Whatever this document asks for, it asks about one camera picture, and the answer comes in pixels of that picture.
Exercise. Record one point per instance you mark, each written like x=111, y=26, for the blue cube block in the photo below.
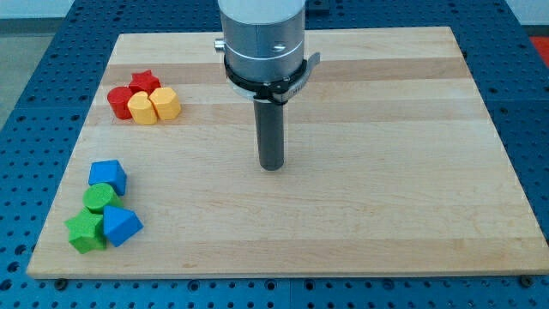
x=110, y=172

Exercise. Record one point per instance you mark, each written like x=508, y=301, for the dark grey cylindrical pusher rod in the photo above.
x=270, y=135

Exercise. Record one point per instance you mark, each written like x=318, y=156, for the red cylinder block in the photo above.
x=118, y=99

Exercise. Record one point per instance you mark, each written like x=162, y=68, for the yellow hexagon block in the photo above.
x=166, y=103

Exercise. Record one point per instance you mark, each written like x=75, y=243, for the yellow rounded block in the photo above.
x=142, y=109

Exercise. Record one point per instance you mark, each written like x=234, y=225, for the light wooden board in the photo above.
x=393, y=167

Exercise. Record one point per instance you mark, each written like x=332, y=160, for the black clamp band with tab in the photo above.
x=278, y=92

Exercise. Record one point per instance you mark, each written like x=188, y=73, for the green star block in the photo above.
x=86, y=231

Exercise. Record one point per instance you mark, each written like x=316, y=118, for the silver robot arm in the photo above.
x=263, y=43

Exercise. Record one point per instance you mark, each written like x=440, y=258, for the blue perforated metal base plate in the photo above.
x=39, y=135

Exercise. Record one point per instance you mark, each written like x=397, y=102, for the blue triangular prism block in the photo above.
x=120, y=224

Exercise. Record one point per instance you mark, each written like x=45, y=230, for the red star block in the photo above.
x=144, y=82

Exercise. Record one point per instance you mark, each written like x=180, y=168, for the green cylinder block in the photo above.
x=97, y=196

